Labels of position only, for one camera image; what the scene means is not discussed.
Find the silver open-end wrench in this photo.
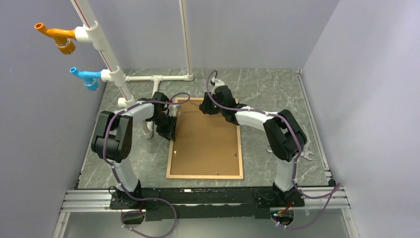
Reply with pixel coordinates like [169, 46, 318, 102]
[266, 148, 315, 162]

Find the wooden picture frame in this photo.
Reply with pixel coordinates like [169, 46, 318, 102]
[166, 98, 244, 180]

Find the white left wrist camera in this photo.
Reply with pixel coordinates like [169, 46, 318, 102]
[168, 105, 181, 118]

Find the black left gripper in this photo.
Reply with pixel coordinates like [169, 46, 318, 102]
[150, 113, 178, 142]

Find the blue pipe fitting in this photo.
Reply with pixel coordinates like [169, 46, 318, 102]
[69, 67, 101, 91]

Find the white pvc pipe rack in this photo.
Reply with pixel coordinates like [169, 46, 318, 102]
[70, 0, 194, 139]

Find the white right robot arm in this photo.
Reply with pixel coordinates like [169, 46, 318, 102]
[199, 85, 308, 206]

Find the orange pipe fitting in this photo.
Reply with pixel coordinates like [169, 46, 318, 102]
[34, 22, 76, 55]

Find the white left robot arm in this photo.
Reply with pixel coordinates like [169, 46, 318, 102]
[91, 92, 177, 209]

